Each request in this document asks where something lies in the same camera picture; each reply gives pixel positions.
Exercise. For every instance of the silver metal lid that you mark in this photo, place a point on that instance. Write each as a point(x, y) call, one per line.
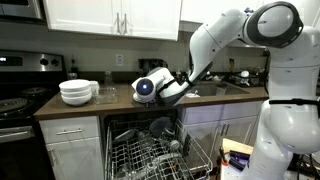
point(125, 136)

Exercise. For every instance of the black dish drying rack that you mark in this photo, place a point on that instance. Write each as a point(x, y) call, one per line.
point(253, 80)

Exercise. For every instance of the clear glass dish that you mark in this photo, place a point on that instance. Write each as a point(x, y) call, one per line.
point(106, 96)

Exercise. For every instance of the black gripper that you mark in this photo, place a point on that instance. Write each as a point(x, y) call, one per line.
point(146, 104)

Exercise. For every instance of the black purple tool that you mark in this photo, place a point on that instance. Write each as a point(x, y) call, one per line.
point(238, 163)

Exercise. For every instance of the dark glass bottle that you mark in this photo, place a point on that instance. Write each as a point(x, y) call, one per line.
point(74, 66)

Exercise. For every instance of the white upper cabinet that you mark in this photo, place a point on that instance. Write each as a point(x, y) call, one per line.
point(83, 16)
point(193, 10)

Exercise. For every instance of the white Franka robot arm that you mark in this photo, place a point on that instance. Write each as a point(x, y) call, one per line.
point(290, 83)

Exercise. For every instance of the white mug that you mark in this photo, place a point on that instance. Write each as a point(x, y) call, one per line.
point(95, 88)

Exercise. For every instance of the black dishwasher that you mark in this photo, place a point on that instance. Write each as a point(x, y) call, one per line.
point(110, 121)

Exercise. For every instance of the white dish cloth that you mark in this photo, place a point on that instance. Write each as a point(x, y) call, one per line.
point(192, 95)

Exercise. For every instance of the orange black clamp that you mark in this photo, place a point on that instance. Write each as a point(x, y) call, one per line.
point(222, 154)

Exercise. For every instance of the clear cup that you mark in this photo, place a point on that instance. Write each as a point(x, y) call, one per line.
point(221, 90)

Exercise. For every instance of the wooden board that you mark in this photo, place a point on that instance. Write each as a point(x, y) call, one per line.
point(235, 146)

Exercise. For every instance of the white dinner plate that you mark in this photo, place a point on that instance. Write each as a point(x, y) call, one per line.
point(137, 101)
point(135, 96)

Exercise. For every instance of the black cup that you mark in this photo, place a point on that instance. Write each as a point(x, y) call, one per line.
point(187, 145)

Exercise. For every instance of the small white dish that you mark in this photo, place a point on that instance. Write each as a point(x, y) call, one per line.
point(245, 74)

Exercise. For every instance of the steel microwave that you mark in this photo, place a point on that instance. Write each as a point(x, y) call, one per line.
point(20, 8)

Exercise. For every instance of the black coffee maker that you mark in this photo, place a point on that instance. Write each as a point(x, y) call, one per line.
point(150, 64)

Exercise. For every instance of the white wall outlet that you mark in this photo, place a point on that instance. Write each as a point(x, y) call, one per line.
point(119, 59)

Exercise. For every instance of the clear glass bottle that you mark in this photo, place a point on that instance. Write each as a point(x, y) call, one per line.
point(109, 81)

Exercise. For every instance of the white sink base cabinet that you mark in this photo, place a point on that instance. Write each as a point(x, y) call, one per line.
point(206, 115)

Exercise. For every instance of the white ceramic bowl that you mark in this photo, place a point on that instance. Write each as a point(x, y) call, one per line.
point(76, 100)
point(74, 84)
point(76, 93)

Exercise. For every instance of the black steel stove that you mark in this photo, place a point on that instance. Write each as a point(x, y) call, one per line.
point(20, 60)

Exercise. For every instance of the small white cup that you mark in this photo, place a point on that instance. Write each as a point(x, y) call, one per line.
point(174, 144)

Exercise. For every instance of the steel kitchen sink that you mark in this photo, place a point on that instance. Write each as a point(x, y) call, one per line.
point(213, 90)

